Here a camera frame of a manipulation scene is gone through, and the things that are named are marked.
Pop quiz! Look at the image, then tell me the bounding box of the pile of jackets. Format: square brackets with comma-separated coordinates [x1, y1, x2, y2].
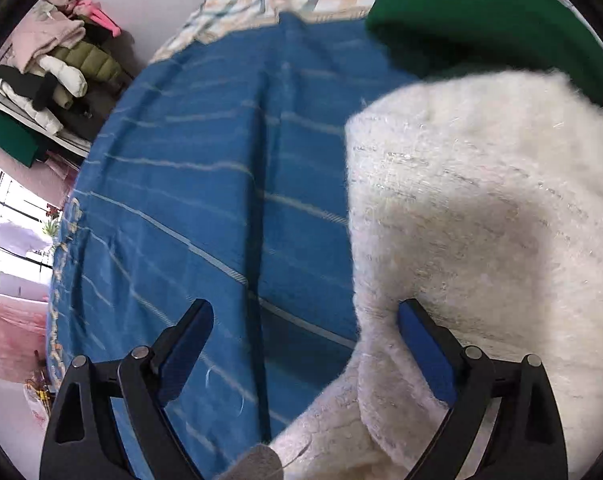
[0, 0, 134, 143]

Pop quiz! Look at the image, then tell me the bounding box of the green folded cloth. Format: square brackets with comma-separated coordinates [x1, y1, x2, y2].
[0, 108, 40, 167]

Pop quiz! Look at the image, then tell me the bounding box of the blue striped bed sheet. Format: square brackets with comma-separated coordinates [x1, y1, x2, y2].
[45, 12, 432, 480]

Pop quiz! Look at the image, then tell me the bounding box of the pink curtain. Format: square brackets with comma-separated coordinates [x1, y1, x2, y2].
[0, 137, 79, 381]

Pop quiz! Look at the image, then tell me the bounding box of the green garment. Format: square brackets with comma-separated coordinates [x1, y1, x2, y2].
[365, 0, 603, 116]

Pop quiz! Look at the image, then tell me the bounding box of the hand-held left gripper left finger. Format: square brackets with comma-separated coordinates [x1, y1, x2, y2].
[39, 298, 215, 480]

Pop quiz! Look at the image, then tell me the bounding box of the window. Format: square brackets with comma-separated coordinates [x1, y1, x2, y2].
[0, 170, 62, 296]

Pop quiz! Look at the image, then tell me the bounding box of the white fuzzy sweater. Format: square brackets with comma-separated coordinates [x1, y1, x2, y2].
[216, 70, 603, 480]

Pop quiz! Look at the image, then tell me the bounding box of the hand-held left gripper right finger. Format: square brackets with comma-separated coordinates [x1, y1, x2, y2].
[398, 298, 569, 480]

